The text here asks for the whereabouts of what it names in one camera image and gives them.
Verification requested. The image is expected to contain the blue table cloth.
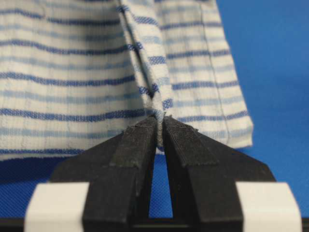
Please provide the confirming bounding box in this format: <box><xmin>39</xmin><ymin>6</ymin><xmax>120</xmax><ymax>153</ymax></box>
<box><xmin>0</xmin><ymin>0</ymin><xmax>309</xmax><ymax>218</ymax></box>

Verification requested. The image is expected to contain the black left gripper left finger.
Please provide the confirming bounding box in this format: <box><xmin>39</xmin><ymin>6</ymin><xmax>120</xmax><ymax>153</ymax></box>
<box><xmin>24</xmin><ymin>117</ymin><xmax>157</xmax><ymax>232</ymax></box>

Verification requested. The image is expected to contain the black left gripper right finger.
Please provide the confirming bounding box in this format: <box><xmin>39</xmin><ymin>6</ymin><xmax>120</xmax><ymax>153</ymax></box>
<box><xmin>163</xmin><ymin>115</ymin><xmax>302</xmax><ymax>232</ymax></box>

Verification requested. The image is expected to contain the white blue striped towel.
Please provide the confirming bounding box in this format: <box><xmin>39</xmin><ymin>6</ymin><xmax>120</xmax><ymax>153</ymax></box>
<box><xmin>0</xmin><ymin>0</ymin><xmax>253</xmax><ymax>160</ymax></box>

